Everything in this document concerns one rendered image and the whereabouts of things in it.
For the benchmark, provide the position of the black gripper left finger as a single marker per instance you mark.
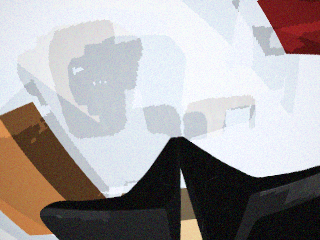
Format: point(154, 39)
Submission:
point(149, 211)

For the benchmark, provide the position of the red cube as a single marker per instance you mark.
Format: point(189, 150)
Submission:
point(296, 23)

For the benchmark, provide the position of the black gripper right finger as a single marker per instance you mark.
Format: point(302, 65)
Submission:
point(227, 202)

